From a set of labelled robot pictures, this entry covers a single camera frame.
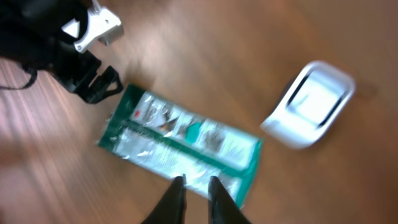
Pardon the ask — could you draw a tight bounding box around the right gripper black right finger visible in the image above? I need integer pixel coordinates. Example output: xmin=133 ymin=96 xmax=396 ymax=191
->
xmin=208 ymin=176 xmax=251 ymax=224

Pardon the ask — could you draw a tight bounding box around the white barcode scanner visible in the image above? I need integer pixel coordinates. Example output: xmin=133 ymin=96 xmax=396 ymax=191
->
xmin=261 ymin=60 xmax=356 ymax=149

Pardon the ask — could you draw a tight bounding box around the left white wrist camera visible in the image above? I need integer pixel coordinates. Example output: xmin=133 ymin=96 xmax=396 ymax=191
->
xmin=62 ymin=0 xmax=124 ymax=53

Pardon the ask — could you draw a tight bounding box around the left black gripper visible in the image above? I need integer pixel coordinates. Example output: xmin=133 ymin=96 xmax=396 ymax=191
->
xmin=1 ymin=0 xmax=123 ymax=104

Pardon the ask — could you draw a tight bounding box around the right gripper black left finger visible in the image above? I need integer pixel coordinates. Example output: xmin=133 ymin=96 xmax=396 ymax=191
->
xmin=142 ymin=175 xmax=187 ymax=224

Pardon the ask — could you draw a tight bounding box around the green snack packet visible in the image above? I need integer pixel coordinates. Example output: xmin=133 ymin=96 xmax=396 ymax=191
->
xmin=98 ymin=85 xmax=263 ymax=207

